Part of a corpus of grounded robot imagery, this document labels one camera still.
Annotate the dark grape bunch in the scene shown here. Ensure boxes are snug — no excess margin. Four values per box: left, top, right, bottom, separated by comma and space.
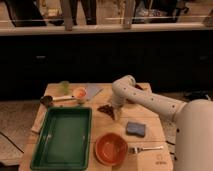
97, 105, 115, 119

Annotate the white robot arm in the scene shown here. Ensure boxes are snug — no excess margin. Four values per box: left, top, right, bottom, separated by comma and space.
111, 75, 213, 171

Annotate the red bowl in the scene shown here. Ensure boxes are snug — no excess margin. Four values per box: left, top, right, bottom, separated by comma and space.
94, 133, 128, 166

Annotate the dark red plate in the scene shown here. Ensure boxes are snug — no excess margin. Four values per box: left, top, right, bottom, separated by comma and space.
135, 84, 144, 90

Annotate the grey cloth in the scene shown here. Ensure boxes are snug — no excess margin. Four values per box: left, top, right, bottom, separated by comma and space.
86, 83, 102, 101

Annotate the blue sponge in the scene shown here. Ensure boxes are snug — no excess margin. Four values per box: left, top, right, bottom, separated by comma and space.
126, 122, 146, 137

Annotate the small orange cup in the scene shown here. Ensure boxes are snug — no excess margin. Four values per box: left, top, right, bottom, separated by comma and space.
73, 87, 87, 103

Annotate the green translucent cup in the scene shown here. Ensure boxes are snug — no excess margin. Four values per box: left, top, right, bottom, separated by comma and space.
60, 81, 69, 95

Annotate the green plastic tray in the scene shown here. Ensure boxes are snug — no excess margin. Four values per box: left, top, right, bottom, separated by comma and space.
30, 107, 92, 171

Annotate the dark scoop with wooden handle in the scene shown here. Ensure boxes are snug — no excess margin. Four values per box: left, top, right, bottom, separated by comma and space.
40, 95, 74, 107

